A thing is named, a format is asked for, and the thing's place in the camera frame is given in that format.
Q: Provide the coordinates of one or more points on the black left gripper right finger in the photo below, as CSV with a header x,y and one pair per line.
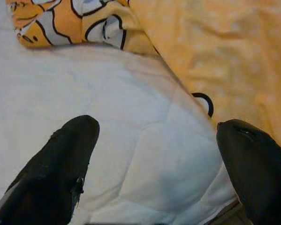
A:
x,y
262,178

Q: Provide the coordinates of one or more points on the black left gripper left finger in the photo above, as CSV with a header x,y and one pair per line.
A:
x,y
48,178

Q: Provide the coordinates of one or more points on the grey mattress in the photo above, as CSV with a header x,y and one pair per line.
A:
x,y
234,215

